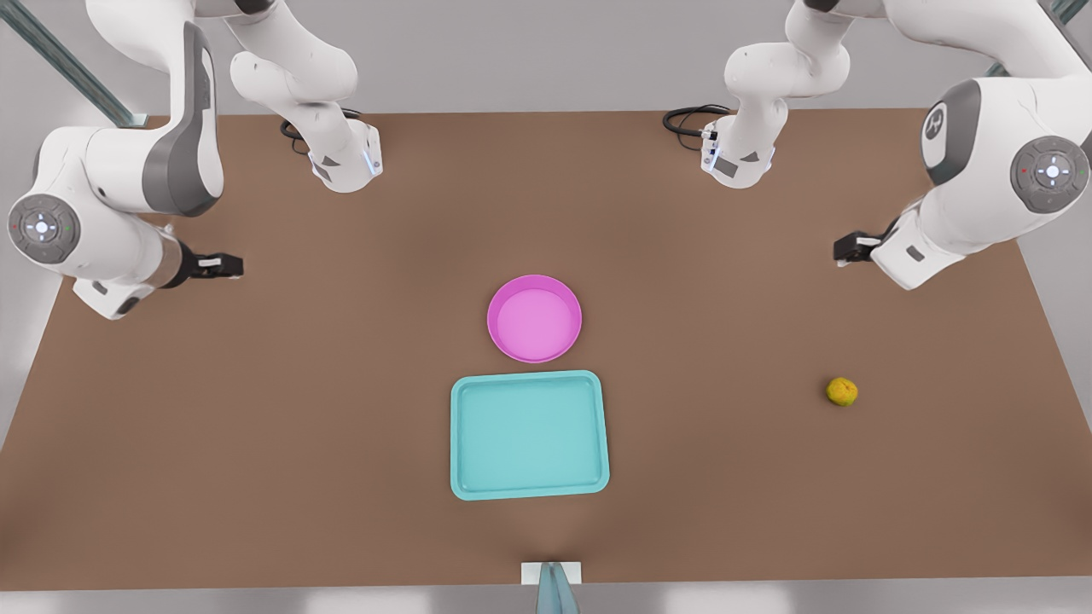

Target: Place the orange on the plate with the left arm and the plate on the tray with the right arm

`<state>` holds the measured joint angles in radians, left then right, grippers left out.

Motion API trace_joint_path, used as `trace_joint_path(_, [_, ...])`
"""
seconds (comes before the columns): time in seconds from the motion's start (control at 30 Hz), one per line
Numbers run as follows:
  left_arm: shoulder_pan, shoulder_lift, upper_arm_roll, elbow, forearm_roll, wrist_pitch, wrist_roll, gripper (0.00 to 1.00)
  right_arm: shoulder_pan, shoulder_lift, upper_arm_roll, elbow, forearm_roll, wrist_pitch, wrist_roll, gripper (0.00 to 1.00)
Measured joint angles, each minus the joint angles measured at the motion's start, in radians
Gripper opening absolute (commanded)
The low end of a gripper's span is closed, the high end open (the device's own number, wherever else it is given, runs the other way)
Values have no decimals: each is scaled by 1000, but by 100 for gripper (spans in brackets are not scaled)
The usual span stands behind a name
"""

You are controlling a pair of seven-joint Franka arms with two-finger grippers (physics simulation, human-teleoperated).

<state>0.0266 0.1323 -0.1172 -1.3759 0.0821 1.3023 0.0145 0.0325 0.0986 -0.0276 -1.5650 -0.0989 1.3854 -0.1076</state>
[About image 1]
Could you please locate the pink round plate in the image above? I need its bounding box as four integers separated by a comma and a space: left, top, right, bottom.
487, 275, 584, 365

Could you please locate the black cable loop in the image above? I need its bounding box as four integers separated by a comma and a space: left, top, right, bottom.
662, 104, 735, 154
280, 107, 364, 156

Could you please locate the silver frame post with foot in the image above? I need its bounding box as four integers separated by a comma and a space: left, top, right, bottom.
521, 560, 584, 614

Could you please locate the turquoise rectangular tray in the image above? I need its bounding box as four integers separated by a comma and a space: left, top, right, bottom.
450, 370, 612, 501

